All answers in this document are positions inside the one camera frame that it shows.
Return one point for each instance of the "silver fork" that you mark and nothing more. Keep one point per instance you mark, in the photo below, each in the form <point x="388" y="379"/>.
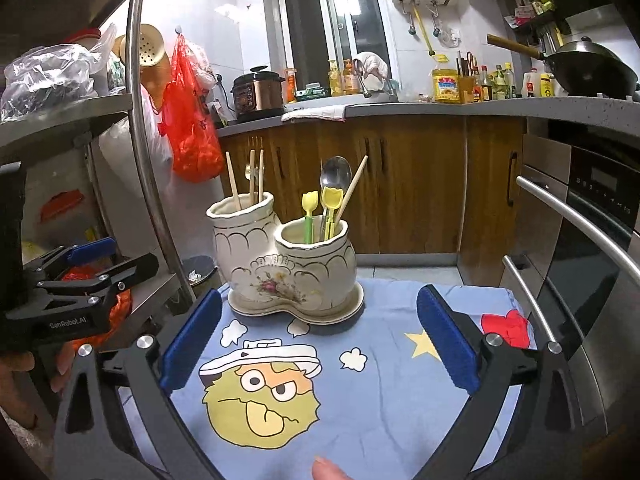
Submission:
<point x="248" y="174"/>

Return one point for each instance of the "person's right hand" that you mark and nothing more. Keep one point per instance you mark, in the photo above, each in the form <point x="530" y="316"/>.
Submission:
<point x="330" y="471"/>

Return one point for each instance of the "small orange bottle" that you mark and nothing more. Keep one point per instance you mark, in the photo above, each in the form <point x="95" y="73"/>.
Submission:
<point x="290" y="87"/>

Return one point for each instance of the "person's left hand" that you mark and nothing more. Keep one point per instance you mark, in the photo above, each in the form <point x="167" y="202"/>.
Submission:
<point x="15" y="385"/>

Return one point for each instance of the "white plastic jug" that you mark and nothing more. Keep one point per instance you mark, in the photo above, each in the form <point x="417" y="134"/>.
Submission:
<point x="531" y="85"/>

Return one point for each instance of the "tan plastic colander scoop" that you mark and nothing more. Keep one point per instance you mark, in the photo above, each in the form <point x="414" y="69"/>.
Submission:
<point x="147" y="45"/>

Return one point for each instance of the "grey stone countertop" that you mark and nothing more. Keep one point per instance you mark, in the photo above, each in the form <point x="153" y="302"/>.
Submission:
<point x="450" y="109"/>

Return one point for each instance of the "clear bag of dark goods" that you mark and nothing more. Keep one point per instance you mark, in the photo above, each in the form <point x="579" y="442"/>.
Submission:
<point x="45" y="80"/>

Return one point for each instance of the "orange red plastic bag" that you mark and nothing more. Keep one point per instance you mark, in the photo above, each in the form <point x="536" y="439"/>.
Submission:
<point x="120" y="305"/>

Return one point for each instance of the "green box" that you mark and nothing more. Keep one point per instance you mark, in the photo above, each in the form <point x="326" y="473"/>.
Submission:
<point x="312" y="91"/>

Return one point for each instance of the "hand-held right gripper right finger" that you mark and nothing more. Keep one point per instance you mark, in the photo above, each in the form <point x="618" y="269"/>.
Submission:
<point x="447" y="342"/>

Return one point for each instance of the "cream ceramic holder saucer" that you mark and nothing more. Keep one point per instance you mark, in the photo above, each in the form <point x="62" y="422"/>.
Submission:
<point x="345" y="307"/>

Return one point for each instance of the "stainless steel built-in oven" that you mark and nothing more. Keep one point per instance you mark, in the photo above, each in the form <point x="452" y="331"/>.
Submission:
<point x="575" y="270"/>

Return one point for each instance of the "white plastic bag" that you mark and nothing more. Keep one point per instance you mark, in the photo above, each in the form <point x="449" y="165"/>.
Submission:
<point x="125" y="170"/>

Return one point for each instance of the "yellow labelled bottle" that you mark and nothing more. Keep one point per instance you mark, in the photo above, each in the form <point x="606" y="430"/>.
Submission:
<point x="546" y="87"/>

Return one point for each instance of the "brown electric pressure cooker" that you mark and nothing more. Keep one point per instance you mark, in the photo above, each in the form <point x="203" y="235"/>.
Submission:
<point x="257" y="95"/>

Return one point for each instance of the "knife block with knives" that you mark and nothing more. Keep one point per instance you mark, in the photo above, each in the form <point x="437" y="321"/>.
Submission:
<point x="465" y="85"/>

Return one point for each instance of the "white rag on faucet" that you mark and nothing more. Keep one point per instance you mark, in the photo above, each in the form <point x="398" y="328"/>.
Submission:
<point x="372" y="62"/>

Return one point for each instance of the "steel shelf rack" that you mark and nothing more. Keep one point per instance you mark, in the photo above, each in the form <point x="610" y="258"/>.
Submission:
<point x="50" y="120"/>

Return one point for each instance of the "blue cartoon printed cloth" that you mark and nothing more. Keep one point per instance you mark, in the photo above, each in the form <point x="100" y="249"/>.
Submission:
<point x="380" y="410"/>

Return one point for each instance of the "metal faucet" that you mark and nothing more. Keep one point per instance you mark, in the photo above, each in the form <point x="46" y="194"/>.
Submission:
<point x="364" y="85"/>

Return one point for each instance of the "floral ceramic utensil holder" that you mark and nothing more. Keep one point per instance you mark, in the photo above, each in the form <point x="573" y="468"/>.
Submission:
<point x="310" y="280"/>

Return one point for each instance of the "yellow plastic sealing clip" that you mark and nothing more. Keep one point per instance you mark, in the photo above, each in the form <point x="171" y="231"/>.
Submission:
<point x="331" y="197"/>
<point x="310" y="200"/>

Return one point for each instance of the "wooden base cabinet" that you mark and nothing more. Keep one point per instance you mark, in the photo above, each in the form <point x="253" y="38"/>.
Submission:
<point x="425" y="185"/>

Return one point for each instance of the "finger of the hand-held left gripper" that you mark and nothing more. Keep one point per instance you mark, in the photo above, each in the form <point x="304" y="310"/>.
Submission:
<point x="130" y="272"/>
<point x="92" y="251"/>

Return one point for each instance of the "kitchen window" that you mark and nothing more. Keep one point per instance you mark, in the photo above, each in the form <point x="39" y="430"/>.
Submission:
<point x="310" y="25"/>

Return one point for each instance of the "row of sauce bottles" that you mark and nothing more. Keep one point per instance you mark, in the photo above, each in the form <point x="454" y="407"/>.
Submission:
<point x="495" y="85"/>

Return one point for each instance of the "black trash bin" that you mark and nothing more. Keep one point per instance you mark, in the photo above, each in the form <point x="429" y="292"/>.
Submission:
<point x="200" y="275"/>

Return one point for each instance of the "orange dish soap bottle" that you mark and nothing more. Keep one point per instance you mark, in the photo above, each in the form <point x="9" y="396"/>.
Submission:
<point x="351" y="80"/>

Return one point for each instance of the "wall spice shelf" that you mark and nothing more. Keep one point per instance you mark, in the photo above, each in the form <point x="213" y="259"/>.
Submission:
<point x="530" y="10"/>

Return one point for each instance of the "yellow dish soap bottle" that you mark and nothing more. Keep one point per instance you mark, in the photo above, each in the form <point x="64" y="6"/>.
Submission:
<point x="335" y="80"/>

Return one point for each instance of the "white dish towel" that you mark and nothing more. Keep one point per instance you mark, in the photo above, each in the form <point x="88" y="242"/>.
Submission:
<point x="315" y="111"/>

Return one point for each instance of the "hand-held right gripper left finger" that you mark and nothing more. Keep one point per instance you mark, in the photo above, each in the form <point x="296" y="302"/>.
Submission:
<point x="192" y="340"/>

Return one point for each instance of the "yellow cooking oil bottle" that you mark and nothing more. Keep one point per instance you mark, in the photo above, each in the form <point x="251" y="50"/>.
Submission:
<point x="447" y="87"/>

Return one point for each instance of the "silver spoon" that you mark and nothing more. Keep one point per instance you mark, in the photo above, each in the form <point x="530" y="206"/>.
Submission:
<point x="336" y="172"/>

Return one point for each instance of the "red lidded container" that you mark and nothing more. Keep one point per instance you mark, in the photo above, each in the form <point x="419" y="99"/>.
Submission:
<point x="62" y="205"/>

